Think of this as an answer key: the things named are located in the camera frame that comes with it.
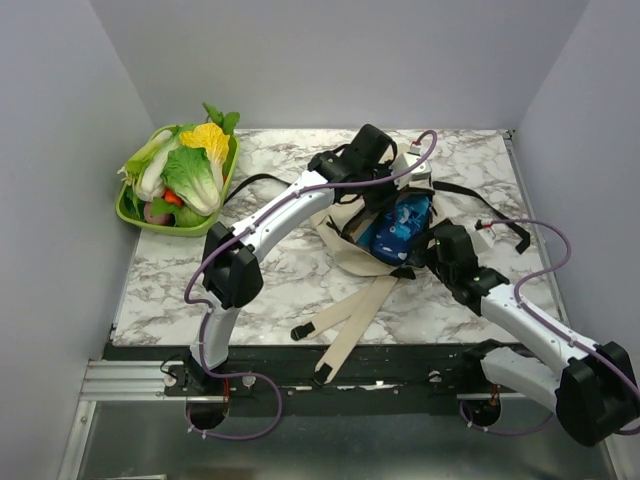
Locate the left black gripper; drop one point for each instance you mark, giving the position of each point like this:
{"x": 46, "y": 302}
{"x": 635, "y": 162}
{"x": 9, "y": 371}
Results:
{"x": 376, "y": 207}

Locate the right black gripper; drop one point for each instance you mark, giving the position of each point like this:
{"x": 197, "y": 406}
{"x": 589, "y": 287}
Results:
{"x": 427, "y": 236}

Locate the blue pencil case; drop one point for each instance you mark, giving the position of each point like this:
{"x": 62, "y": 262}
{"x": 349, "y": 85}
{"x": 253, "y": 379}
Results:
{"x": 394, "y": 230}

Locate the beige canvas student bag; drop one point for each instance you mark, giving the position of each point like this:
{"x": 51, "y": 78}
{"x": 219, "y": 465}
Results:
{"x": 346, "y": 229}

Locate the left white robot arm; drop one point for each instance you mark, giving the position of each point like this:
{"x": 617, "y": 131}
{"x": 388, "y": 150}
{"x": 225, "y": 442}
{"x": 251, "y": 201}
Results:
{"x": 229, "y": 276}

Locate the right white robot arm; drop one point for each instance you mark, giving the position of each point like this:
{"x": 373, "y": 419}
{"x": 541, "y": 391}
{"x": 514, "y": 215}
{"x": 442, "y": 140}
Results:
{"x": 589, "y": 387}

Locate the yellow toy cabbage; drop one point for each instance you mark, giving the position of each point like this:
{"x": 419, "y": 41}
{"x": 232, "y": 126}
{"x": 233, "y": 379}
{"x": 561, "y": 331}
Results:
{"x": 210, "y": 137}

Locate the green toy lettuce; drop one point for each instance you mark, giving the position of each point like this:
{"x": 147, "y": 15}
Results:
{"x": 187, "y": 172}

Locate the green vegetable basket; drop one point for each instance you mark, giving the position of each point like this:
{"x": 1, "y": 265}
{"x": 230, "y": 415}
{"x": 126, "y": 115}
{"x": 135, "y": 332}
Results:
{"x": 132, "y": 211}

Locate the orange toy carrot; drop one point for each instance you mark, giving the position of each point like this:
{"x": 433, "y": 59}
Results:
{"x": 170, "y": 197}

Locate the white toy bok choy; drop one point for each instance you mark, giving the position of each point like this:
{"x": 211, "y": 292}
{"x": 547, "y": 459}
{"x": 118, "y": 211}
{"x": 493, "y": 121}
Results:
{"x": 142, "y": 170}

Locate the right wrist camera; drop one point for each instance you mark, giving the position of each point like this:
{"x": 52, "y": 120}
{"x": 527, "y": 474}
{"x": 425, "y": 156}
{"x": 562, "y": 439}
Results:
{"x": 483, "y": 240}

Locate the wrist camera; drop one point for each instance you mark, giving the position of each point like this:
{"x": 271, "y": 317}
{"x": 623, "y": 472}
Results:
{"x": 412, "y": 167}
{"x": 483, "y": 240}

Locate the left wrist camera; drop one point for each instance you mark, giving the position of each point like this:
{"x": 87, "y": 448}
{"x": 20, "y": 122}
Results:
{"x": 412, "y": 167}

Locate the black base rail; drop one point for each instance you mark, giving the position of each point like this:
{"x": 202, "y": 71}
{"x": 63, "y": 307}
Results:
{"x": 263, "y": 381}

